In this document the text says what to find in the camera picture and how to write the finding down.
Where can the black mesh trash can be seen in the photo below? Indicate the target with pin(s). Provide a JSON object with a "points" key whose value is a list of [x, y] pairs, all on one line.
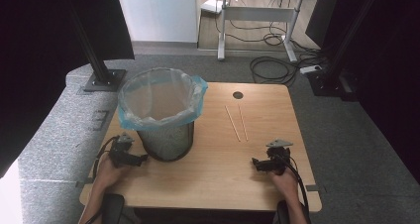
{"points": [[166, 142]]}

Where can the grey tape strip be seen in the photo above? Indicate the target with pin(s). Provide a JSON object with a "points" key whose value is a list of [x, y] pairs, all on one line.
{"points": [[313, 188]]}

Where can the white box device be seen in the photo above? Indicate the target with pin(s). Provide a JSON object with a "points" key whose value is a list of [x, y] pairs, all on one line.
{"points": [[212, 6]]}

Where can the person's left hand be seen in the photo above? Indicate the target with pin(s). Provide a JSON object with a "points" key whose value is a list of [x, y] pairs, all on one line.
{"points": [[108, 174]]}

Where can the blue plastic trash bag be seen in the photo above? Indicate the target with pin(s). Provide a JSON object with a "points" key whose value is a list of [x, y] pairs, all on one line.
{"points": [[158, 100]]}

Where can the wooden chopstick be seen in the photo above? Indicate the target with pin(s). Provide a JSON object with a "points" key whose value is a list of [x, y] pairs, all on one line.
{"points": [[232, 123], [243, 123]]}

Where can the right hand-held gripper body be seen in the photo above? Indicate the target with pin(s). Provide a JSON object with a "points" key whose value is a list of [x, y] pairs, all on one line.
{"points": [[279, 155]]}

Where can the black metal stand with base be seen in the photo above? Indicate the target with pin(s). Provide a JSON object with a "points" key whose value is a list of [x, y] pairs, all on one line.
{"points": [[99, 68]]}

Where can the black chair armrest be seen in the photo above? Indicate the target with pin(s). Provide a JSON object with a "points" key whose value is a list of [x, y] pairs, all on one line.
{"points": [[282, 213], [112, 208]]}

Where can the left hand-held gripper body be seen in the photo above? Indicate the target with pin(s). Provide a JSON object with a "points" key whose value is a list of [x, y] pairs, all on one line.
{"points": [[119, 150]]}

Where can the black curtain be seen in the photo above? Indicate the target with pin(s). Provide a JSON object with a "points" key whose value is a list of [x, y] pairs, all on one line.
{"points": [[39, 52], [389, 68]]}

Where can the white power strip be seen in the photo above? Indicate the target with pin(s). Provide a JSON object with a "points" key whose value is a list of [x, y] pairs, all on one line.
{"points": [[310, 69]]}

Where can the person's right hand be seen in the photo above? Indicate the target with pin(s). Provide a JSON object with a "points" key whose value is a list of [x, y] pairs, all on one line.
{"points": [[286, 183]]}

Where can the white partition panel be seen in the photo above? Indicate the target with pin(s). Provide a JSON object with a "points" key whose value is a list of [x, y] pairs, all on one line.
{"points": [[158, 12]]}

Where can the black panel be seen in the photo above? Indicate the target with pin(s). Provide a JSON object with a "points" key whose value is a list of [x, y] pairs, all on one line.
{"points": [[319, 19]]}

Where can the white desk frame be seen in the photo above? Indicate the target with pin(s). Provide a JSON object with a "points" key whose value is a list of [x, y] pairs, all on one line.
{"points": [[261, 14]]}

